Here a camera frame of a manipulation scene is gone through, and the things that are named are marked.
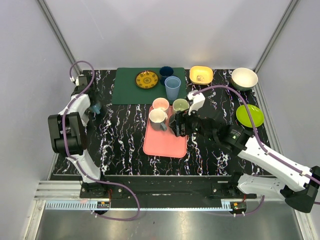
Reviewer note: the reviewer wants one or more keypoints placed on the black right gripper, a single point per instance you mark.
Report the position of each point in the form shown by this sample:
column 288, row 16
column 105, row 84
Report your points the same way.
column 184, row 117

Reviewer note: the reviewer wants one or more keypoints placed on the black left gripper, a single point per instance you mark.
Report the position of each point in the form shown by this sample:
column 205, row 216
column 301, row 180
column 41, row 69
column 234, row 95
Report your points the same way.
column 90, row 100

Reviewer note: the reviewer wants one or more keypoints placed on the dark grey mug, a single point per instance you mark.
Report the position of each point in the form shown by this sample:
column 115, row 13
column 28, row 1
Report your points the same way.
column 173, row 123

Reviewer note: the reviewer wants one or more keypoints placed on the sage green mug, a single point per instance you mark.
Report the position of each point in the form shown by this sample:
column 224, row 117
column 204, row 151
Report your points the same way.
column 180, row 105

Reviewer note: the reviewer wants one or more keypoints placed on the light blue glazed mug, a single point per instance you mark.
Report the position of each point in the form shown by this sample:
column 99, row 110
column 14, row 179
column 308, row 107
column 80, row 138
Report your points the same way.
column 96, row 108

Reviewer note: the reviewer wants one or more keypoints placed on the white grey mug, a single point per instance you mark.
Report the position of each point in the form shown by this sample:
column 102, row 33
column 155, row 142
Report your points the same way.
column 157, row 118

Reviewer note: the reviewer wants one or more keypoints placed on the pink and white mug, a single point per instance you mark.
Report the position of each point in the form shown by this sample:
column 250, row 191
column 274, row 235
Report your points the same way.
column 161, row 103

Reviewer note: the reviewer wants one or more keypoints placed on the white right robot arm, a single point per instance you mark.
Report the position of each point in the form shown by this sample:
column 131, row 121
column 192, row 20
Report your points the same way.
column 294, row 183

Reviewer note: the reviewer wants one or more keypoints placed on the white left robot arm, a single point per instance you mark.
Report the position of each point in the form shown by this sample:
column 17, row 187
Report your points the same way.
column 67, row 131

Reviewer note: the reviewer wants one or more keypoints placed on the pink plastic tray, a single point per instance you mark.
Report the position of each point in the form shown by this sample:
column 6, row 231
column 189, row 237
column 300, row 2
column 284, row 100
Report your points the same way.
column 164, row 143

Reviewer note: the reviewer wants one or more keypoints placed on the light blue plastic cup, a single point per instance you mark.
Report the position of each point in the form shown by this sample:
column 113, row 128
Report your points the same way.
column 172, row 87

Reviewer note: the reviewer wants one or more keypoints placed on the dark green mat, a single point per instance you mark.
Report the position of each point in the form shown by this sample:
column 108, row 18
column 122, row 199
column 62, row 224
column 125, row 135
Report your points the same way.
column 127, row 92

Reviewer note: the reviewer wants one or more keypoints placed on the yellow square bowl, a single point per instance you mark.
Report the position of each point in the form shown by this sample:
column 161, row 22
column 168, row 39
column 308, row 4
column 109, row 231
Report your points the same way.
column 201, row 75

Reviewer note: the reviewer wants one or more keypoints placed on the dark blue cup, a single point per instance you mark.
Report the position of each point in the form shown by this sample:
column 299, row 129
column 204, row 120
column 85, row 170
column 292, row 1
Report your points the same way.
column 165, row 72

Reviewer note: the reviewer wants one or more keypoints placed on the yellow patterned plate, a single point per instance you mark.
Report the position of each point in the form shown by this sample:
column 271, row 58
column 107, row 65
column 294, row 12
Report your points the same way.
column 146, row 79

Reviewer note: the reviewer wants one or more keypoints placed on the lime green plate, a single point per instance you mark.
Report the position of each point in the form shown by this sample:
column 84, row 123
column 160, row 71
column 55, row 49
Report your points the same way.
column 256, row 115

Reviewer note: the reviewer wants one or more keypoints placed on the white round bowl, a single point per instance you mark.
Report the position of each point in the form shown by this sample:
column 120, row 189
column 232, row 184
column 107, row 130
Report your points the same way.
column 244, row 79

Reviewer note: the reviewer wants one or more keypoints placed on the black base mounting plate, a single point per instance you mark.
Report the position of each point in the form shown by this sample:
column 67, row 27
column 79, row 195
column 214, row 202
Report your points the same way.
column 164, row 192

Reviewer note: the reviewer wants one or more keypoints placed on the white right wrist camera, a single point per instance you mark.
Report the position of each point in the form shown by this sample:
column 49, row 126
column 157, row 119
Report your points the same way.
column 196, row 99

